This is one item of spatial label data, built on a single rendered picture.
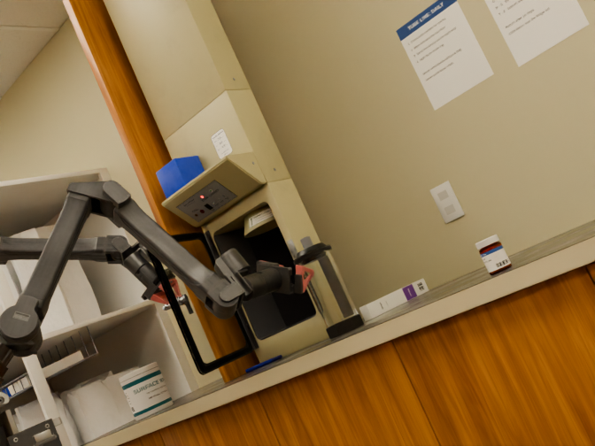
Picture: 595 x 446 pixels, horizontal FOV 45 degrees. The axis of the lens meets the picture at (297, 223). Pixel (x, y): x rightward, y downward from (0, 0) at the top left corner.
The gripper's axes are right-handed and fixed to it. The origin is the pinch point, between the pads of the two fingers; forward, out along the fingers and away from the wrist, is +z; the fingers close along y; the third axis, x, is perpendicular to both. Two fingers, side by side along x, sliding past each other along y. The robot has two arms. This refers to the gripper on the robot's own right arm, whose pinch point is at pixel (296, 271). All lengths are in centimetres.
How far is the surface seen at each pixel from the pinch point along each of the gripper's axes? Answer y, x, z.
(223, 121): 37, -37, 16
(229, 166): 26.8, -25.4, 6.3
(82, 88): 163, -52, 58
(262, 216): 27.4, -9.3, 19.4
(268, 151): 26.1, -28.1, 22.4
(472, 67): -21, -49, 59
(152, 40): 65, -63, 16
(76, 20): 90, -71, 6
